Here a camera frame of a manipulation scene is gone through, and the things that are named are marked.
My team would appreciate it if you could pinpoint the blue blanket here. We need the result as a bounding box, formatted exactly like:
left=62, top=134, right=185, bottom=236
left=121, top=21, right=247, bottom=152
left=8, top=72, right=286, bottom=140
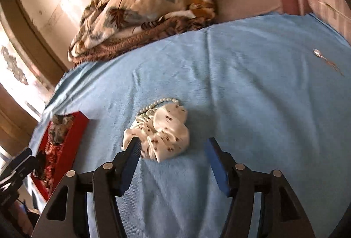
left=29, top=13, right=351, bottom=238

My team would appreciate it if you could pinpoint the pearl bead bracelet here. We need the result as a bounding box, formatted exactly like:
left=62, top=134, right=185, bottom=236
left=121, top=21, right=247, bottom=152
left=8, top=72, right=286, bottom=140
left=136, top=98, right=181, bottom=122

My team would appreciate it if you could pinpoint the white floral scrunchie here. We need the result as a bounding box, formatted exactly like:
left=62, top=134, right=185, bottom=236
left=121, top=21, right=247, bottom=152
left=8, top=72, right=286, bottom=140
left=121, top=105, right=190, bottom=163

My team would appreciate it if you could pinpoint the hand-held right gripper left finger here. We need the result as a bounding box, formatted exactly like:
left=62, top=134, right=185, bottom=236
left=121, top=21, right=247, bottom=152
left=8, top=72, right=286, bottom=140
left=31, top=137, right=143, bottom=238

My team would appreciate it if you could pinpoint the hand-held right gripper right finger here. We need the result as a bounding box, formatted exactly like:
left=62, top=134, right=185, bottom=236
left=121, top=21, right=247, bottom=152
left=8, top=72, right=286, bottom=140
left=204, top=137, right=316, bottom=238

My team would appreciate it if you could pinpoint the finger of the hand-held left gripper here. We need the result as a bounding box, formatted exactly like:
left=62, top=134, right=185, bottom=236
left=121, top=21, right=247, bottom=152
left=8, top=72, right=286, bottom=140
left=0, top=147, right=41, bottom=186

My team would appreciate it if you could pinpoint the wooden bed frame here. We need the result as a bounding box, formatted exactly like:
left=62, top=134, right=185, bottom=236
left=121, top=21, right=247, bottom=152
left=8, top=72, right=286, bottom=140
left=0, top=0, right=69, bottom=129

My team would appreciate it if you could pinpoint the red box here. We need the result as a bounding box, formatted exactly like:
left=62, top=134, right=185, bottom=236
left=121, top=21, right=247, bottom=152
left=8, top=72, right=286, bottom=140
left=30, top=111, right=90, bottom=201

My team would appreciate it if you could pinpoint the pearl pendant chain necklace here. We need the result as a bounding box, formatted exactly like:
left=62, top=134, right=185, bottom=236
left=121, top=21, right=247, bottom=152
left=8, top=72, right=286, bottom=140
left=313, top=49, right=345, bottom=77

